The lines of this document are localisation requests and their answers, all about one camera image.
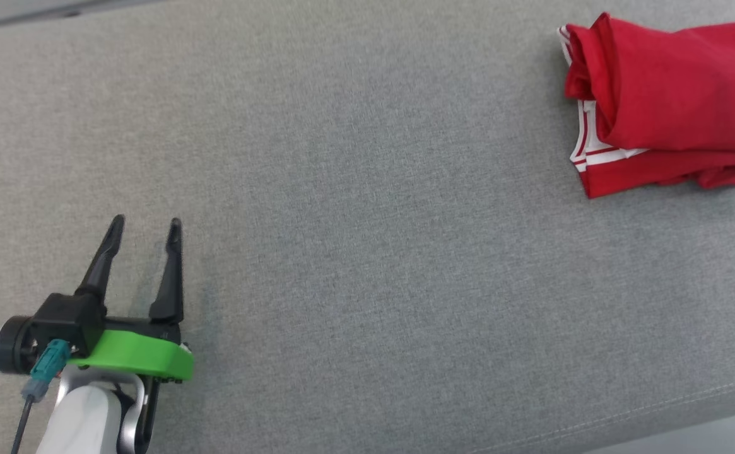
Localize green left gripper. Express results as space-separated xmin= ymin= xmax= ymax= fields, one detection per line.
xmin=68 ymin=214 xmax=195 ymax=382

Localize red shorts with white stripe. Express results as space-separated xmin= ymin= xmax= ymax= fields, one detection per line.
xmin=557 ymin=25 xmax=735 ymax=199

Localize red jersey with white sleeves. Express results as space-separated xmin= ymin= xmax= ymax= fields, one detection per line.
xmin=564 ymin=13 xmax=735 ymax=190

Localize left camera cable teal plug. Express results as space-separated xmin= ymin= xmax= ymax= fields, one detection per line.
xmin=11 ymin=339 xmax=71 ymax=454

